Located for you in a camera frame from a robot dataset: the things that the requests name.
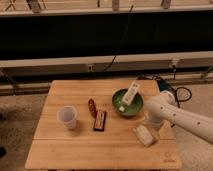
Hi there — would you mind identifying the white sponge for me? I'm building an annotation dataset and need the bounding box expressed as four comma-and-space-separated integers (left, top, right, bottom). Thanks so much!
133, 125, 155, 147

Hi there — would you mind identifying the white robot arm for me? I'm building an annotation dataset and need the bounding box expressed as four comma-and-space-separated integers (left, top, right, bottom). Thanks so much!
145, 91, 213, 144

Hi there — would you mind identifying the green ceramic bowl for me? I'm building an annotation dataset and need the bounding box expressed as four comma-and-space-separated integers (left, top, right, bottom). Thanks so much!
112, 89, 143, 117

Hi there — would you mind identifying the translucent white cup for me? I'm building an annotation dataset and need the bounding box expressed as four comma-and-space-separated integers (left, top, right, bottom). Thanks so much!
57, 106, 77, 129

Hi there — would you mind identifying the blue device on floor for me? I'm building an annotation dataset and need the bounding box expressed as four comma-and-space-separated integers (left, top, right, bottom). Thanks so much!
157, 78, 173, 91

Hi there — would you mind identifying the dark red snack bar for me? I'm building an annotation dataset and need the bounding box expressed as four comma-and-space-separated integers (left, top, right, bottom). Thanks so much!
93, 110, 106, 131

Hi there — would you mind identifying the brown oval wooden piece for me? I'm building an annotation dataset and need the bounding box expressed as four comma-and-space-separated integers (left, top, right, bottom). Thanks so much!
88, 98, 97, 118

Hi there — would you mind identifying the wooden folding table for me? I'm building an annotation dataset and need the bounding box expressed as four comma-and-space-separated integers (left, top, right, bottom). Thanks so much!
25, 79, 182, 171

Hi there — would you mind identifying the black cable on floor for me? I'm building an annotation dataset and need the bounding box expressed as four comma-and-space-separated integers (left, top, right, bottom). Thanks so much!
173, 64, 193, 109

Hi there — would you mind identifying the black hanging cable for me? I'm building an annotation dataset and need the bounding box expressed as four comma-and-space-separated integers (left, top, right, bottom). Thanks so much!
101, 4, 135, 73

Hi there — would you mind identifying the white wall outlet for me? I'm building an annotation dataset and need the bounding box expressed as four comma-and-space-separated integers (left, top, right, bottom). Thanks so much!
87, 65, 93, 72

